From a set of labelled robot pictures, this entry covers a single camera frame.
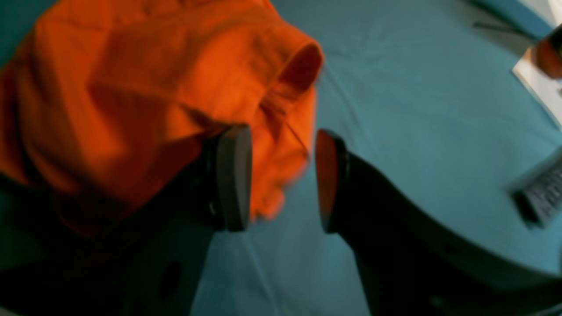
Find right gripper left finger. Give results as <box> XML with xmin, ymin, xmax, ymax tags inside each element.
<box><xmin>1</xmin><ymin>126</ymin><xmax>252</xmax><ymax>316</ymax></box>

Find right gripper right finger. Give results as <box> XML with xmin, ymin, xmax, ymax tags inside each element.
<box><xmin>315</xmin><ymin>129</ymin><xmax>561</xmax><ymax>316</ymax></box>

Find orange t-shirt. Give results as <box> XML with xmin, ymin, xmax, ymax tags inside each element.
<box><xmin>1</xmin><ymin>0</ymin><xmax>324</xmax><ymax>237</ymax></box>

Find grey remote control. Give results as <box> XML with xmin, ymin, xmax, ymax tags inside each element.
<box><xmin>509</xmin><ymin>149</ymin><xmax>562</xmax><ymax>230</ymax></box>

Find blue table cloth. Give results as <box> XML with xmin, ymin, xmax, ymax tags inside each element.
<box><xmin>1</xmin><ymin>0</ymin><xmax>561</xmax><ymax>316</ymax></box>

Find white paper sheet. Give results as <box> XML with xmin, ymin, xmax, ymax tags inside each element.
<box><xmin>512</xmin><ymin>47</ymin><xmax>562</xmax><ymax>130</ymax></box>

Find red spray can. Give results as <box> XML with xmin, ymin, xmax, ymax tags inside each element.
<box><xmin>533</xmin><ymin>25</ymin><xmax>562</xmax><ymax>80</ymax></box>

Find black cable tie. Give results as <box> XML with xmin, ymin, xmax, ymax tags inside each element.
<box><xmin>472</xmin><ymin>22</ymin><xmax>539</xmax><ymax>42</ymax></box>

